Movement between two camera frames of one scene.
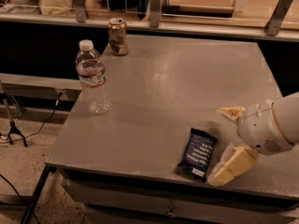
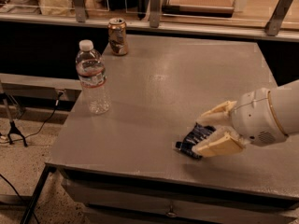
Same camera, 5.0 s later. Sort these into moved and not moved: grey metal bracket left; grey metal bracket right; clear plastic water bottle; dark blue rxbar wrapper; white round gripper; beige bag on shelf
Moved: dark blue rxbar wrapper; white round gripper
Not moved: grey metal bracket right; beige bag on shelf; grey metal bracket left; clear plastic water bottle
